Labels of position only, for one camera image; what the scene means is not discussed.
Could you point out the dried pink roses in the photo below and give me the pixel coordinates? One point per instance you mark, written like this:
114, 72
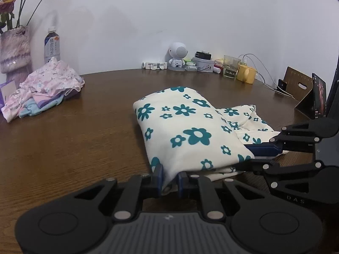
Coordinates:
8, 0

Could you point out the black tablet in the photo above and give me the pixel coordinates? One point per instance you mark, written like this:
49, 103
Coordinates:
319, 95

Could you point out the pink floral garment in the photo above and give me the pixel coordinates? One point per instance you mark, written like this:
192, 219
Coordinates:
50, 79

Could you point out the white connector strip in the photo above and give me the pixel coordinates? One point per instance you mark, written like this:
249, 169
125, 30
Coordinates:
155, 65

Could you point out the grey tin box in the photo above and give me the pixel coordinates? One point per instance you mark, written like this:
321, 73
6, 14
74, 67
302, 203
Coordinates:
204, 65

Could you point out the yellow mug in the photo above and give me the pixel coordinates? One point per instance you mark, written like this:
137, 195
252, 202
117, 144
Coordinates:
245, 74

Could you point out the small black device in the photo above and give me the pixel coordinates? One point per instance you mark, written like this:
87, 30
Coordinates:
204, 55

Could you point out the brown cardboard stand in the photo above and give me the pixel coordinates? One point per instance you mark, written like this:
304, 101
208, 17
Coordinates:
299, 84

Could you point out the purple tissue pack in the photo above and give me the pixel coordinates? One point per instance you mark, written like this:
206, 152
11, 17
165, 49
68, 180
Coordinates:
6, 92

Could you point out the white robot figurine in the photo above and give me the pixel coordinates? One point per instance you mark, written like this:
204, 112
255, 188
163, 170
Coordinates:
177, 54

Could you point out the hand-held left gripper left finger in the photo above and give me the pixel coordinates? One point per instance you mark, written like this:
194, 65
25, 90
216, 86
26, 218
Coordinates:
158, 180

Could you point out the purple garment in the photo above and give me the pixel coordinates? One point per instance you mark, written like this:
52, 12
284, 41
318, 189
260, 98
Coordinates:
50, 101

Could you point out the black monitor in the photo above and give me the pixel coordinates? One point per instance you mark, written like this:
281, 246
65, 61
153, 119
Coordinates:
333, 90

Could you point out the purple textured vase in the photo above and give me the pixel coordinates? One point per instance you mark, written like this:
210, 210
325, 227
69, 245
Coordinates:
14, 50

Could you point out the clear glass cup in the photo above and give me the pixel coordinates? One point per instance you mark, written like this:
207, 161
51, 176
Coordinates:
231, 68

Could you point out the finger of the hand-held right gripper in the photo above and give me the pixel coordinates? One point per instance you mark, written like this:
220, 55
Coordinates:
254, 166
264, 149

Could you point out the light blue garment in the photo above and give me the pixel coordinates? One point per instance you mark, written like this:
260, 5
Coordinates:
31, 109

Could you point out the plastic drink bottle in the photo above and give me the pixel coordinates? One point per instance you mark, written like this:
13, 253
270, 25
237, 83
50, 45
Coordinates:
52, 47

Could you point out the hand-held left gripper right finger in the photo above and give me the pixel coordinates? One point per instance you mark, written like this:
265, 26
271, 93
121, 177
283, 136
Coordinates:
181, 184

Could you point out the cream green floral dress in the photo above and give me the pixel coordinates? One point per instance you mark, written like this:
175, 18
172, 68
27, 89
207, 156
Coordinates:
185, 127

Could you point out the small white green boxes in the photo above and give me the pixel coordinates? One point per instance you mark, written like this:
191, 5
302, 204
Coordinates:
190, 66

